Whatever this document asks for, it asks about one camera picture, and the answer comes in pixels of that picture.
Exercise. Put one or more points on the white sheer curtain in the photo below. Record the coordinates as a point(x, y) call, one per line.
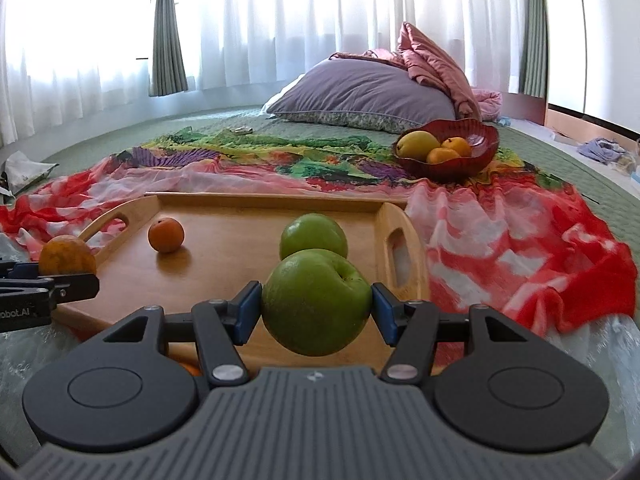
point(300, 20)

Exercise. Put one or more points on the white plastic bag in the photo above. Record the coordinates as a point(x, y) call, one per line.
point(25, 170)

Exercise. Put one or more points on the dark red bowl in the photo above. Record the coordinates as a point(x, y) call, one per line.
point(465, 167)

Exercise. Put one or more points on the wooden tray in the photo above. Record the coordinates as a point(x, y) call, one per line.
point(225, 260)

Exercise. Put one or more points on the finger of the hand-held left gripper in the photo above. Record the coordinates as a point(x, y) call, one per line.
point(17, 270)
point(75, 286)

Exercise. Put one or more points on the yellow mango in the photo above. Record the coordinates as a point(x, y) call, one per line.
point(417, 144)

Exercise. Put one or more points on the small flat packet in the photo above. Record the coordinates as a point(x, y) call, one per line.
point(244, 130)

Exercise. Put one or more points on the large orange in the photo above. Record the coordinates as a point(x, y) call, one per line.
point(65, 255)

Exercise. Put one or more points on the wooden bed frame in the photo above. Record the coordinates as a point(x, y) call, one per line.
point(575, 122)

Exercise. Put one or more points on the pale purple cloth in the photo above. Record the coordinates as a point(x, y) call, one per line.
point(600, 151)

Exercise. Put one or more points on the pink quilt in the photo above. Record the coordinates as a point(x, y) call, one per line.
point(435, 65)

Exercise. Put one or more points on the small tangerine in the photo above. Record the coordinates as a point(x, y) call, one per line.
point(166, 235)

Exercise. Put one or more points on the purple pillow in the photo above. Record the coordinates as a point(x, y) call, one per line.
point(360, 90)

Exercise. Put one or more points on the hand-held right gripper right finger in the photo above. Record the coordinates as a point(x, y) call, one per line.
point(384, 312)

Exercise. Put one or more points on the clear plastic sheet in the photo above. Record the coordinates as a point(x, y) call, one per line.
point(595, 360)

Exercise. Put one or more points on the large green apple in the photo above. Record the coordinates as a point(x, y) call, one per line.
point(315, 305)

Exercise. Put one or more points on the green curtain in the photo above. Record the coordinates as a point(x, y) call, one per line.
point(167, 35)
point(534, 35)

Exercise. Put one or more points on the colourful printed cloth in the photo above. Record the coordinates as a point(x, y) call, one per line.
point(500, 240)

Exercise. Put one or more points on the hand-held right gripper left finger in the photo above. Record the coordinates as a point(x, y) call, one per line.
point(248, 312)

